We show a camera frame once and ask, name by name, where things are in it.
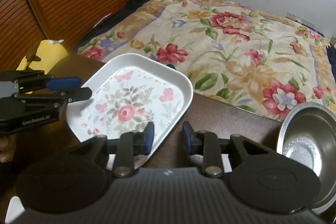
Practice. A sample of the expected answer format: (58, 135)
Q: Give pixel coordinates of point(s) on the yellow Pikachu plush toy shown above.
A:
(43, 56)

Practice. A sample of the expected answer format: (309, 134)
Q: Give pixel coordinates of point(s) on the dark clothes on bed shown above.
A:
(110, 21)

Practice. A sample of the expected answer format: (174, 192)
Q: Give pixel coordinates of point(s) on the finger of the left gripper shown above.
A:
(76, 94)
(64, 83)

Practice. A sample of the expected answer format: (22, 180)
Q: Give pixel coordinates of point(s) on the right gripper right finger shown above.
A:
(208, 145)

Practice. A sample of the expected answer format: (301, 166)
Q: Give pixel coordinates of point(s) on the large steel bowl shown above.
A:
(307, 135)

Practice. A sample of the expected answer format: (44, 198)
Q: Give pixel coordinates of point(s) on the white wall socket strip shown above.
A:
(300, 20)

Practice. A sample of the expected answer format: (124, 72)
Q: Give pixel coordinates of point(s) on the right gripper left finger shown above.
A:
(129, 145)

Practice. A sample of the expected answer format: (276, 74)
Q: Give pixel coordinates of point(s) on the person left hand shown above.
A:
(7, 148)

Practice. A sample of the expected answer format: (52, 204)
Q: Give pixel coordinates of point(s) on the floral tray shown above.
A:
(128, 92)

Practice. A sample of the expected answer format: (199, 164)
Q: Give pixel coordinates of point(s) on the floral bed blanket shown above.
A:
(257, 61)

